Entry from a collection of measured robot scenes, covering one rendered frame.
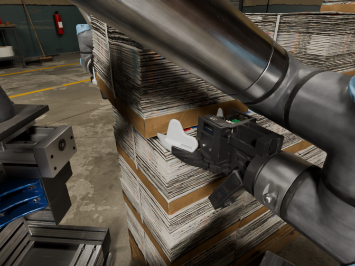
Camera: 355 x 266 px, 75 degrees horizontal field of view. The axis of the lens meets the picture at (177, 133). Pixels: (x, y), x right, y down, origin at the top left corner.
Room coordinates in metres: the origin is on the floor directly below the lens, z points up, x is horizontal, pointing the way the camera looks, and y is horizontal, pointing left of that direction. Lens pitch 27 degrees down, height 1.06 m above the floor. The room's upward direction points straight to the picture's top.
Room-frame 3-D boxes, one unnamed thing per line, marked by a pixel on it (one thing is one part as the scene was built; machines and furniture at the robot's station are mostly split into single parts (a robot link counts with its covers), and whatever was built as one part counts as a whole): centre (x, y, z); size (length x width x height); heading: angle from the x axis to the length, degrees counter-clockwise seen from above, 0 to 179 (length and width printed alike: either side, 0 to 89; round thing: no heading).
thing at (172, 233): (0.90, -0.36, 0.42); 1.17 x 0.39 x 0.83; 123
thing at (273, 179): (0.23, -0.13, 0.87); 0.08 x 0.05 x 0.08; 122
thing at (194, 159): (0.33, -0.03, 0.85); 0.09 x 0.05 x 0.02; 59
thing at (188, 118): (0.55, -0.02, 0.86); 0.29 x 0.16 x 0.04; 121
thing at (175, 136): (0.36, 0.00, 0.88); 0.09 x 0.03 x 0.06; 59
